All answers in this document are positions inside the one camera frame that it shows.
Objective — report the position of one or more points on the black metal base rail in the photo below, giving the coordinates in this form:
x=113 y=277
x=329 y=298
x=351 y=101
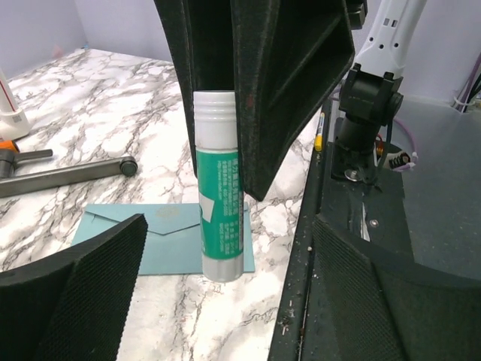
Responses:
x=304 y=328

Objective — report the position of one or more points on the grey metal rod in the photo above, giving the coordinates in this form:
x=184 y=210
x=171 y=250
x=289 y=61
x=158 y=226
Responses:
x=12 y=185

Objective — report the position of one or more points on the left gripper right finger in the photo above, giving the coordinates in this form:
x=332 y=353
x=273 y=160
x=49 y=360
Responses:
x=394 y=301

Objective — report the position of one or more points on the yellow marker pen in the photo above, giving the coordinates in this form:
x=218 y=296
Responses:
x=318 y=143

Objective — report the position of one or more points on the white pvc pipe frame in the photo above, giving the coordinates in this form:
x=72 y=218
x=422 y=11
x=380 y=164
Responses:
x=14 y=123

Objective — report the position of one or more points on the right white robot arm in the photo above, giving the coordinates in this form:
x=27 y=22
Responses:
x=369 y=91

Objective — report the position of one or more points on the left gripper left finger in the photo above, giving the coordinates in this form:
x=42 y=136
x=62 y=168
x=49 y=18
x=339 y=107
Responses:
x=72 y=305

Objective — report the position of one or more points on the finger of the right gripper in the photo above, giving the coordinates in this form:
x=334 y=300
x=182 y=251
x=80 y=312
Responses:
x=288 y=57
x=200 y=39

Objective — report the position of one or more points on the green white glue stick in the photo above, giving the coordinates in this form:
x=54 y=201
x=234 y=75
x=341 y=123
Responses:
x=221 y=198

